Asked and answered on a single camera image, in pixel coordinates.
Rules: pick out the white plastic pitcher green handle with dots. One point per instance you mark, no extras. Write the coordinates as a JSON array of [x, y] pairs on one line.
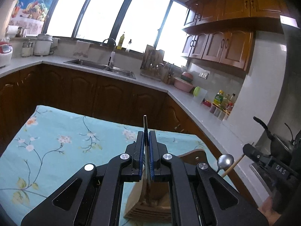
[[199, 94]]

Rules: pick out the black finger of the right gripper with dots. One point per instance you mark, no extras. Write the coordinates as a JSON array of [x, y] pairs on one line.
[[256, 156]]

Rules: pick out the gas stove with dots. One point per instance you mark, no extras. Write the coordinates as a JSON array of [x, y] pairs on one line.
[[266, 180]]

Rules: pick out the chrome kitchen faucet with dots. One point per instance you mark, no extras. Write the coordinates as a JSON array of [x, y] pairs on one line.
[[110, 43]]

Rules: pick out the black wok with handle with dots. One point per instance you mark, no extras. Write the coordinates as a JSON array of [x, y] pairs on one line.
[[280, 147]]

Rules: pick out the yellow dish soap bottle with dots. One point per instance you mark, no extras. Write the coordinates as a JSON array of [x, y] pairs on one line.
[[119, 45]]

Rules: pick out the red white rice cooker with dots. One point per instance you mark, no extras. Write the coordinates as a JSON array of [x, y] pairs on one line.
[[6, 51]]

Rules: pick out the person's right hand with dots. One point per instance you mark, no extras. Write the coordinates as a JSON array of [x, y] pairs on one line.
[[267, 210]]

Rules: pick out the pink plastic basin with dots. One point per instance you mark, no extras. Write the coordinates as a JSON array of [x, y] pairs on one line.
[[182, 85]]

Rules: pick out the dark wooden lower cabinets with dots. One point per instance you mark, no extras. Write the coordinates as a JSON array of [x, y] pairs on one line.
[[90, 95]]

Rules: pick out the range hood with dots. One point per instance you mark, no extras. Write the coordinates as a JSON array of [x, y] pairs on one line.
[[289, 24]]

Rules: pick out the stainless steel double sink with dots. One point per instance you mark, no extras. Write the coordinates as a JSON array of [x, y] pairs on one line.
[[112, 69]]

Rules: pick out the wooden chopstick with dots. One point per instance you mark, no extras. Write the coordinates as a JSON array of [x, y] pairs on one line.
[[232, 166]]

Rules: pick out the clear soap dispenser bottle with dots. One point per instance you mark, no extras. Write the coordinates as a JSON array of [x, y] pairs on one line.
[[128, 46]]

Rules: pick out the floral light blue tablecloth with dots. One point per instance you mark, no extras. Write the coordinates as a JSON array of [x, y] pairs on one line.
[[48, 149]]

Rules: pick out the tropical fruit poster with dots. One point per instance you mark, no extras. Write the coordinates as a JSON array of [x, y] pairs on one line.
[[30, 15]]

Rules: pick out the brown wooden utensil holder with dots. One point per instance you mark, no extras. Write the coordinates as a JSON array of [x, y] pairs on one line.
[[159, 210]]

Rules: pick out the silver metal spoon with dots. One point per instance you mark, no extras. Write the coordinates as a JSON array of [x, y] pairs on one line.
[[224, 162]]

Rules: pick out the yellow oil bottle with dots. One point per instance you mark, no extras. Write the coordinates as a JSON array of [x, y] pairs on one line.
[[218, 98]]

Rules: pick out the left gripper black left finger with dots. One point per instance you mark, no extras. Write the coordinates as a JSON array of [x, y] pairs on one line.
[[93, 195]]

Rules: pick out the glass storage jar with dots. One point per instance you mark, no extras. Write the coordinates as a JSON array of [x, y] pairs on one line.
[[27, 49]]

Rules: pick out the wooden cutting board rack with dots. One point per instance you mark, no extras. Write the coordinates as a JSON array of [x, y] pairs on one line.
[[152, 63]]

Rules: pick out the wooden upper kitchen cabinets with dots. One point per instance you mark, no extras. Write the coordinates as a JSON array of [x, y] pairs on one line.
[[223, 31]]

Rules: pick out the paper towel roll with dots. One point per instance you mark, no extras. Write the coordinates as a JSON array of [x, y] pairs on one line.
[[11, 31]]

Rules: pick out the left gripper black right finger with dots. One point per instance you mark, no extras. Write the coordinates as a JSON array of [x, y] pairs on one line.
[[198, 194]]

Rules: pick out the dark red handled metal fork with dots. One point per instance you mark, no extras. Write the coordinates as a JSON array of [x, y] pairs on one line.
[[147, 161]]

